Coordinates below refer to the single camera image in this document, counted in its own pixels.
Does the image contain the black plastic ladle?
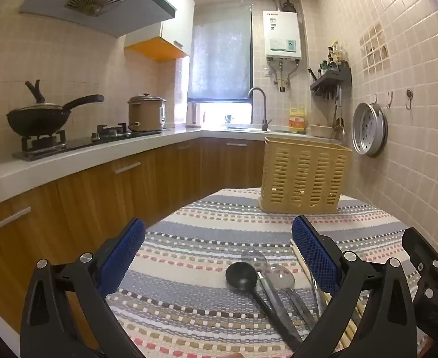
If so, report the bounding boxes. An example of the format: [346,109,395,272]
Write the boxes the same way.
[225,262,302,352]

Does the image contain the black spatula handle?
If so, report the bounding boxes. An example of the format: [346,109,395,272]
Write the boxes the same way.
[25,79,46,104]

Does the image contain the round metal steamer tray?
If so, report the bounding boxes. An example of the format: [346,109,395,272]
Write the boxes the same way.
[352,102,388,157]

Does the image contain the white and orange wall cabinet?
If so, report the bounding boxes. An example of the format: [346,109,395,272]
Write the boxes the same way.
[124,0,195,62]

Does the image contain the water heater pipes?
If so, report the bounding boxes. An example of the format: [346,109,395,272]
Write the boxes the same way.
[269,59,299,92]

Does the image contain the black wall rack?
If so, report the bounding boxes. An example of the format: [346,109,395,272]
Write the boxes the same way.
[309,68,352,98]

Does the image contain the dark kitchen faucet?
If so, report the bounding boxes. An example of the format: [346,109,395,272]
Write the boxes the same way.
[248,87,272,132]

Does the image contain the black wok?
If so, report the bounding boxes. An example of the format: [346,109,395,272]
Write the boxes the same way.
[6,94,105,137]

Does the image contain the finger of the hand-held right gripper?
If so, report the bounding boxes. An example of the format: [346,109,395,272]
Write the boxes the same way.
[402,227,438,344]

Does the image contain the beige plastic utensil basket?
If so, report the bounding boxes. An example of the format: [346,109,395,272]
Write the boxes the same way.
[258,136,353,215]

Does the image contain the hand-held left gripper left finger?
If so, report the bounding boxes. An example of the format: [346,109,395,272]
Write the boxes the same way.
[19,217,147,358]

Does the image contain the black gas stove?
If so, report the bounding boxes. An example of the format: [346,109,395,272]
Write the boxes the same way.
[12,121,167,162]

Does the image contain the metal spoon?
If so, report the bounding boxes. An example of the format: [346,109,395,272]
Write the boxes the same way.
[265,264,320,329]
[240,249,303,340]

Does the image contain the white water heater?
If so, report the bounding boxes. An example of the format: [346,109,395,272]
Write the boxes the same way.
[262,10,302,60]

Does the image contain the yellow box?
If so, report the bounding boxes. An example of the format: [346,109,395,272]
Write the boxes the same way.
[288,106,307,132]

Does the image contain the grey range hood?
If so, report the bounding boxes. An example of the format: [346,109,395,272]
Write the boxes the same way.
[19,0,176,38]

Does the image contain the striped woven table cloth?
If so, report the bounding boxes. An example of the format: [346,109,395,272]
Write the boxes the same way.
[105,187,428,358]

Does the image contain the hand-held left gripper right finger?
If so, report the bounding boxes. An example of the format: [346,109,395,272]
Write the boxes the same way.
[291,214,417,358]

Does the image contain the white kitchen countertop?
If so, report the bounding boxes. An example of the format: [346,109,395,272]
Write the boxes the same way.
[0,126,342,213]

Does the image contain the grey window blind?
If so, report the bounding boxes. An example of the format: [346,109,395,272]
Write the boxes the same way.
[187,7,253,103]

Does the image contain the clear oil bottle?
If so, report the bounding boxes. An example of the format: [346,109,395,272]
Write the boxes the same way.
[331,40,345,64]

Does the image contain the brown rice cooker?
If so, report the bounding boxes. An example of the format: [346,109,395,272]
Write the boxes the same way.
[127,93,166,132]

